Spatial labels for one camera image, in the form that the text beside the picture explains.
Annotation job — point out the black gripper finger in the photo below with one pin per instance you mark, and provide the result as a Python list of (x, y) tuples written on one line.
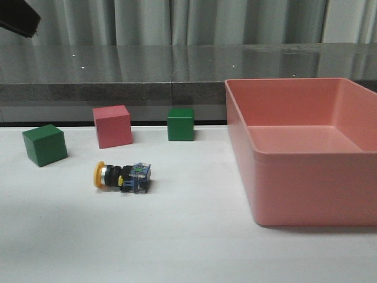
[(19, 17)]

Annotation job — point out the pink plastic bin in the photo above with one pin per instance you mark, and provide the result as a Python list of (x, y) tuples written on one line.
[(305, 149)]

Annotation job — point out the yellow push button switch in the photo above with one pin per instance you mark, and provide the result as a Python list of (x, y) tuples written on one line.
[(127, 179)]

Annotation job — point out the right green wooden cube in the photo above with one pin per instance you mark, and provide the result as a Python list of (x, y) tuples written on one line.
[(180, 124)]

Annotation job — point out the left green wooden cube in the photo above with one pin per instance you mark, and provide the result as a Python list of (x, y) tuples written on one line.
[(45, 145)]

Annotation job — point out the pink wooden cube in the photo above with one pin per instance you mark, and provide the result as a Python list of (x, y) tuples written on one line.
[(113, 126)]

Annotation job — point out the grey stone counter ledge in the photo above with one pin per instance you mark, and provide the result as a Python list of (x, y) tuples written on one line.
[(62, 84)]

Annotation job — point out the green wooden cube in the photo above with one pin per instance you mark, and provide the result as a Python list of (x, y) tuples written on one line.
[(180, 124), (45, 145)]

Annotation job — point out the grey pleated curtain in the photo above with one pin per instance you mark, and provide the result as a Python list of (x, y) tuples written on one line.
[(199, 23)]

